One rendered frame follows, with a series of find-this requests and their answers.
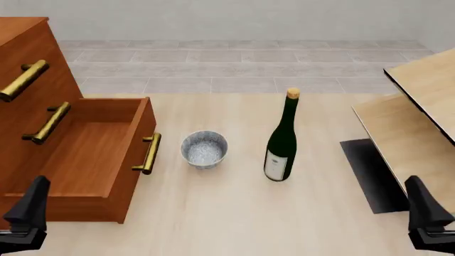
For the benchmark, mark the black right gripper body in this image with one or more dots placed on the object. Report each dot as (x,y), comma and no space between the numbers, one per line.
(433,240)

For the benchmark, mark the speckled grey bowl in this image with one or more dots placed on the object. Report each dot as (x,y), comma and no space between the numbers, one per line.
(204,153)

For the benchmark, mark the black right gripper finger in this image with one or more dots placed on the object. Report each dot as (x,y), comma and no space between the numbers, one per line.
(423,208)

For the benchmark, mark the open wooden drawer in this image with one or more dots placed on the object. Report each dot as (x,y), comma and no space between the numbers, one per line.
(89,149)

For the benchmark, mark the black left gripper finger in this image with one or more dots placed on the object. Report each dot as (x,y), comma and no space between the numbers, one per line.
(33,205)

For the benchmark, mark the wooden cabinet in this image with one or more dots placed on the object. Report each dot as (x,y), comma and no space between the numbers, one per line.
(33,44)

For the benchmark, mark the pale wood panel black edge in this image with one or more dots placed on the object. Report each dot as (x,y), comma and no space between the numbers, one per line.
(430,80)

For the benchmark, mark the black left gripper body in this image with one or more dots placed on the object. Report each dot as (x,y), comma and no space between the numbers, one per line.
(21,241)

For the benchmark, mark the dark green wine bottle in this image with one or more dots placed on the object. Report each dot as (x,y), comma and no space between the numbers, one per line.
(281,144)

